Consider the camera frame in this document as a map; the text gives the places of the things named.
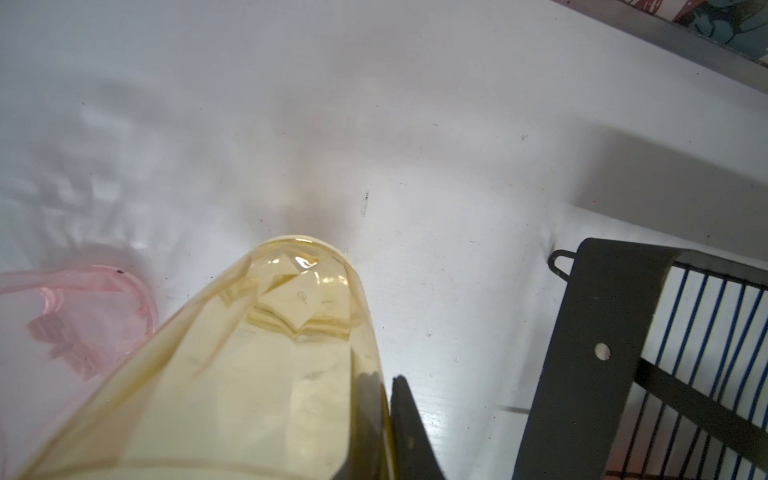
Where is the pink plastic cup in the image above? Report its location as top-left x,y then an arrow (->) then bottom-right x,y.
0,264 -> 160,433

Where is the black wire dish rack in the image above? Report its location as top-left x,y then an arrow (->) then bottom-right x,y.
514,238 -> 767,479

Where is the yellow plastic cup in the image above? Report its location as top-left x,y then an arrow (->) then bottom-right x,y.
19,236 -> 396,479

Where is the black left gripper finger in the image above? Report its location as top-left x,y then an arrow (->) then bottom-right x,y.
390,376 -> 445,480

